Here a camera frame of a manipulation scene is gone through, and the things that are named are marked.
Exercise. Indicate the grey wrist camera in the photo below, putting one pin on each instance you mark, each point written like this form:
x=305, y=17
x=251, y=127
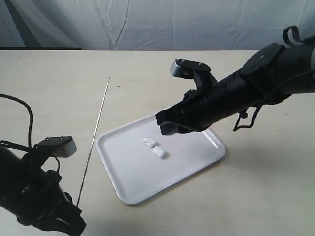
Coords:
x=197, y=71
x=58, y=146

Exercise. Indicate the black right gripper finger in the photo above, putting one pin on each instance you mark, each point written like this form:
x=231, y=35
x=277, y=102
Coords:
x=171, y=129
x=174, y=115

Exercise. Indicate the thin metal skewer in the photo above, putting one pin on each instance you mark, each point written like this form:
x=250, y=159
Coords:
x=92, y=142

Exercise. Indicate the white rectangular plastic tray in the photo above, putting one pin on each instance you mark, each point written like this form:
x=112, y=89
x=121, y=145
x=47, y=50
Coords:
x=137, y=174

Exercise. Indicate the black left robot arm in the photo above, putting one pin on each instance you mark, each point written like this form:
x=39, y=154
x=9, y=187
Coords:
x=9, y=163

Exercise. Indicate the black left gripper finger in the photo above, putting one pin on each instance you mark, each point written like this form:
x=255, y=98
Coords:
x=65, y=218

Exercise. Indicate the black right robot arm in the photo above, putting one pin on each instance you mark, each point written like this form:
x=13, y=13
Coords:
x=269, y=77

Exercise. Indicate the grey wrinkled backdrop cloth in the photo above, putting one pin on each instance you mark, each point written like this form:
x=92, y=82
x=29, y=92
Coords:
x=152, y=24

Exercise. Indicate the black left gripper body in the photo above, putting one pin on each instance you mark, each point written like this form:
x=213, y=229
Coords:
x=37, y=192

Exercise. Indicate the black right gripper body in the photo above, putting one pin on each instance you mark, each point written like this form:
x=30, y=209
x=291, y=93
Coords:
x=202, y=110

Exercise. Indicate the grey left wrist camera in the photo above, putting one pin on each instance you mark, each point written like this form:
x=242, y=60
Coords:
x=58, y=146

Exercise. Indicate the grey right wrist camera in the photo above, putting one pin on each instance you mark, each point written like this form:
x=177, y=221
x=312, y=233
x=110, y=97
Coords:
x=197, y=71

